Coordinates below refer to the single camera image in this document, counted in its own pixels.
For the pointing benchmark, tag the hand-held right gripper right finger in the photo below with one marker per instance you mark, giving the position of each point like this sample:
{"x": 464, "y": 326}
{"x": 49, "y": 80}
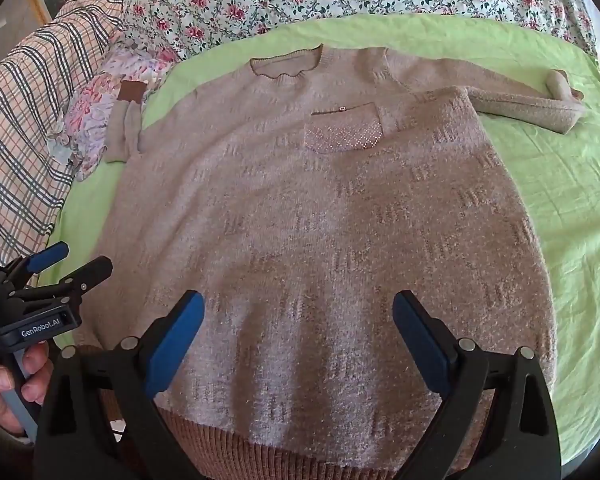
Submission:
{"x": 422, "y": 345}

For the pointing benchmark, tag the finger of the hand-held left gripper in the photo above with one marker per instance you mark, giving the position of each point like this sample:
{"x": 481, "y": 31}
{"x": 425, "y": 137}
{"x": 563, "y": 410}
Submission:
{"x": 87, "y": 272}
{"x": 50, "y": 255}

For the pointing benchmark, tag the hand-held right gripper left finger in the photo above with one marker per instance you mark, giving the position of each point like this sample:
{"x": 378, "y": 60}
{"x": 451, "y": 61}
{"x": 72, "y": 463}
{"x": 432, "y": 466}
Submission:
{"x": 177, "y": 342}

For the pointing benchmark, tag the beige knitted sweater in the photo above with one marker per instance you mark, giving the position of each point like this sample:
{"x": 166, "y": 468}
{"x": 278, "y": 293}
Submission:
{"x": 305, "y": 220}

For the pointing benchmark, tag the person's left hand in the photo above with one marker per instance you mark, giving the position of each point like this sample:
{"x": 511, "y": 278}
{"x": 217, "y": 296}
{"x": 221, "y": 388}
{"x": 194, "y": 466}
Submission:
{"x": 0, "y": 380}

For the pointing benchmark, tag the plaid blanket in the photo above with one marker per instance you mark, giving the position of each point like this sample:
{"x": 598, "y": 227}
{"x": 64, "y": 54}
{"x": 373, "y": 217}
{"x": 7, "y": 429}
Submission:
{"x": 25, "y": 135}

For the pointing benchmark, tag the pastel floral cloth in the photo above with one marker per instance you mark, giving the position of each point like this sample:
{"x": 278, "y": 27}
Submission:
{"x": 97, "y": 105}

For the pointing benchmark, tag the green bed sheet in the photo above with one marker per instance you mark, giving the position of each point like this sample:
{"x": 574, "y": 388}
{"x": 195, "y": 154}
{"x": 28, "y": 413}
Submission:
{"x": 570, "y": 200}

